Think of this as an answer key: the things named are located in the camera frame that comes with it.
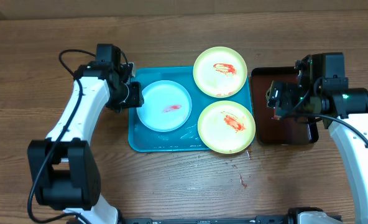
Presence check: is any light blue plate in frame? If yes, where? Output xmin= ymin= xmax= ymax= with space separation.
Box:
xmin=137 ymin=80 xmax=192 ymax=132

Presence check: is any yellow-green plate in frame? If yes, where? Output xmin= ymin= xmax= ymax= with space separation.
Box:
xmin=198 ymin=100 xmax=255 ymax=154
xmin=193 ymin=47 xmax=247 ymax=98

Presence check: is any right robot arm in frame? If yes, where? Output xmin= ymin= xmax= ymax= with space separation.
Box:
xmin=266 ymin=52 xmax=368 ymax=223

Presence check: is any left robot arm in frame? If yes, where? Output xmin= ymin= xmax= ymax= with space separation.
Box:
xmin=27 ymin=44 xmax=144 ymax=223

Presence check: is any black tray with red water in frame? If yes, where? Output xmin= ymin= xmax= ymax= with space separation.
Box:
xmin=251 ymin=67 xmax=319 ymax=145

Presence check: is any teal plastic tray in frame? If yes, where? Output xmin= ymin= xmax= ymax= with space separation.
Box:
xmin=128 ymin=67 xmax=252 ymax=152

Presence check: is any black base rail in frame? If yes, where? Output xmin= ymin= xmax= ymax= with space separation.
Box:
xmin=117 ymin=215 xmax=295 ymax=224

